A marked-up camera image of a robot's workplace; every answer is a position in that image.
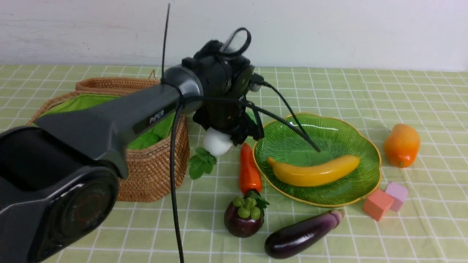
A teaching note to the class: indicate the white radish toy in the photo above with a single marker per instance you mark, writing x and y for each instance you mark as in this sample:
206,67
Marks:
215,144

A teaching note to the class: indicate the green leaf-shaped glass plate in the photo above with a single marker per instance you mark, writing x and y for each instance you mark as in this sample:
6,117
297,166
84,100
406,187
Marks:
335,138

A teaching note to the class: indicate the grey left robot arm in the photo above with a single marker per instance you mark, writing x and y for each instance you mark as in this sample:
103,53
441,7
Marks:
59,178

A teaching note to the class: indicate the purple eggplant toy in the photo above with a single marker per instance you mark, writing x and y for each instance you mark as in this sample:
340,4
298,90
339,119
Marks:
296,238

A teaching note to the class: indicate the pink foam cube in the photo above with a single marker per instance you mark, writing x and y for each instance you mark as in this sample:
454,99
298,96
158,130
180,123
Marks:
399,194

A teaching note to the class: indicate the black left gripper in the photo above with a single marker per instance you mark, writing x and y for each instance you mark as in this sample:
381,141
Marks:
231,119

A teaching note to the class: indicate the orange carrot toy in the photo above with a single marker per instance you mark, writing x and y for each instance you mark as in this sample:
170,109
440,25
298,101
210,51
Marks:
250,180

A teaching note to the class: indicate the dark purple mangosteen toy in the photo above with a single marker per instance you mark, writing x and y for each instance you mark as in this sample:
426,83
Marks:
243,217

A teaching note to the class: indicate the salmon foam cube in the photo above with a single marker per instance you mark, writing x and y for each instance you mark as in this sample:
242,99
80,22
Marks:
377,204

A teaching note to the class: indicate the yellow banana toy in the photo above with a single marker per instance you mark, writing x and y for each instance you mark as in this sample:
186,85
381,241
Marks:
313,176

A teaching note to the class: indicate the black left zip tie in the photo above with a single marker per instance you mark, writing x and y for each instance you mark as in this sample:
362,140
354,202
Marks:
165,36

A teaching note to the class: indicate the orange mango toy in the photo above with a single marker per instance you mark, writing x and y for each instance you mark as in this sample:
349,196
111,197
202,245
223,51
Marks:
401,147

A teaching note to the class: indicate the woven rattan basket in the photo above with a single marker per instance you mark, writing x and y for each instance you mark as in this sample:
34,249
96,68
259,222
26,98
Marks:
149,169

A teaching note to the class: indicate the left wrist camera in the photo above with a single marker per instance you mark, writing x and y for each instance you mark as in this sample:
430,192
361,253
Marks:
256,82

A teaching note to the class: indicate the woven rattan basket lid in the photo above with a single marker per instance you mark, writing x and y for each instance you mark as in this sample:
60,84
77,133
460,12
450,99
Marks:
116,85

